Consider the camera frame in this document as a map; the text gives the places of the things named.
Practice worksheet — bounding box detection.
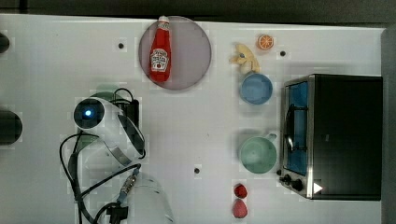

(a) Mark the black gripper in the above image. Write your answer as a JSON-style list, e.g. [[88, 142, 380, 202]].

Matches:
[[111, 99, 139, 128]]

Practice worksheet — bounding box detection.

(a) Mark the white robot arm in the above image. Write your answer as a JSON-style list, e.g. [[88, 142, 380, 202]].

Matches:
[[64, 97, 175, 224]]

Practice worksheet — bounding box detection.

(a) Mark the red ketchup bottle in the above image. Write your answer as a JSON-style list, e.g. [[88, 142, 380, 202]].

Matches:
[[149, 16, 172, 82]]

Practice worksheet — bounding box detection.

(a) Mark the grey round plate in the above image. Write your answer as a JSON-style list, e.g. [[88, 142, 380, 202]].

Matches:
[[138, 16, 211, 91]]

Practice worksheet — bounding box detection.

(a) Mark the black cylinder holder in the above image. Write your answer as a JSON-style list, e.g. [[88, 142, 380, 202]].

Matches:
[[0, 110, 22, 146]]

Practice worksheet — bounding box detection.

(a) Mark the peeled banana toy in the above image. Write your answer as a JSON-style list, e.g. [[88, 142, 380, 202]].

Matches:
[[230, 44, 261, 74]]

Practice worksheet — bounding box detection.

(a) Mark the green mug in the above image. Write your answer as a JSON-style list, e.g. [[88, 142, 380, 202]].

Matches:
[[239, 133, 277, 174]]

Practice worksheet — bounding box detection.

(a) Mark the dark red strawberry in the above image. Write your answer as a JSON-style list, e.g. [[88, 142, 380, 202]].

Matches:
[[233, 184, 248, 199]]

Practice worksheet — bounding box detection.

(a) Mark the black cup at edge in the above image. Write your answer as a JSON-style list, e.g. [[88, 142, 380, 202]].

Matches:
[[0, 34, 9, 53]]

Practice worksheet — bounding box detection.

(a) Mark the light red strawberry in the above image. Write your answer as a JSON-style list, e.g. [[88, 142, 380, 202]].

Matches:
[[233, 199, 248, 218]]

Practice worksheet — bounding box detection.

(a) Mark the orange half slice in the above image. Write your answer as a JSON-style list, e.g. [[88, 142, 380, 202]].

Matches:
[[257, 35, 275, 50]]

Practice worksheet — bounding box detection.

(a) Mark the black toaster oven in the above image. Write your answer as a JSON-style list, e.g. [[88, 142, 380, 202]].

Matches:
[[277, 74, 383, 201]]

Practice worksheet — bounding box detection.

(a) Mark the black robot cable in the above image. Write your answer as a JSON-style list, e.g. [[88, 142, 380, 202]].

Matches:
[[59, 132, 148, 224]]

